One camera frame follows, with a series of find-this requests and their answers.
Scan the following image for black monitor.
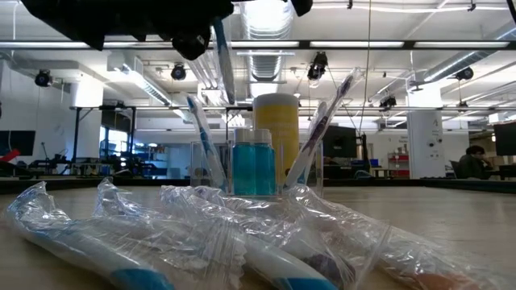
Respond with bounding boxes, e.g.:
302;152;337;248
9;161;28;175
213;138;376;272
493;122;516;157
322;125;359;159

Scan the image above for black hanging ceiling camera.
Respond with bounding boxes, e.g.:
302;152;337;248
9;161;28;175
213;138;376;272
169;62;188;81
454;66;475;81
306;51;329;81
34;69;52;89
378;94;398;110

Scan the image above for black aluminium table frame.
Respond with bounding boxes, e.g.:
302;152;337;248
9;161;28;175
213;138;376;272
0;176;516;195

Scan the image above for blue mouthwash bottle white cap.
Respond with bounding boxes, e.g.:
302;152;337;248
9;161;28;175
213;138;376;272
232;128;256;197
253;128;277;197

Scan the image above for clear acrylic organizer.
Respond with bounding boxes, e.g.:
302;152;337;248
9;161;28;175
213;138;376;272
189;139;325;198

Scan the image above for yellow canister white lid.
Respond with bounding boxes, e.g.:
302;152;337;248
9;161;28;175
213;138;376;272
252;93;300;184

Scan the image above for silver round ceiling duct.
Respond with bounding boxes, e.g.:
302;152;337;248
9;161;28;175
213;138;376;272
238;0;296;84

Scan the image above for red shelf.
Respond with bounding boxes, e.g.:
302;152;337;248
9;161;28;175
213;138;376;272
386;151;410;178

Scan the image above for silver slanted ceiling duct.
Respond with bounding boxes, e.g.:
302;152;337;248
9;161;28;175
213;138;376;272
421;22;516;84

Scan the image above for dark wall screen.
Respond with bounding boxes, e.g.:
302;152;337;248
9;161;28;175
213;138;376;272
0;130;36;157

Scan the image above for black overhead light bar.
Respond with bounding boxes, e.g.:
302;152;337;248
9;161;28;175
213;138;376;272
0;38;516;52

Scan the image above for white ceiling duct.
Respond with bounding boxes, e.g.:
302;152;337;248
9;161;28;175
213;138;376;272
105;54;199;124

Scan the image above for orange toothbrush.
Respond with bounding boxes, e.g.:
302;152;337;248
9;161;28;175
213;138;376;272
288;184;485;290

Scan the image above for white pillar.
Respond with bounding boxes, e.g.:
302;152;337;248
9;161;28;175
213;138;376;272
406;82;444;180

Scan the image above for thin hanging cable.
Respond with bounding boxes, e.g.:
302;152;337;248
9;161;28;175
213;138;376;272
357;0;372;136

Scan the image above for person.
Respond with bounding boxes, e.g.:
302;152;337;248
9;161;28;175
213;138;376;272
457;144;493;180

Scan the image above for black background stand frame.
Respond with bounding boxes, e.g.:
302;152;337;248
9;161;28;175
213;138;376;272
69;105;138;176

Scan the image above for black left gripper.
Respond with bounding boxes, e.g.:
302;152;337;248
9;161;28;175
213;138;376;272
104;0;314;44

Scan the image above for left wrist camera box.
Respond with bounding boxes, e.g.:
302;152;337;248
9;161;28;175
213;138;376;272
172;28;212;62

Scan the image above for red background object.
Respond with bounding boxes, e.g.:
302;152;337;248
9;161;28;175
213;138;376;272
0;148;21;163

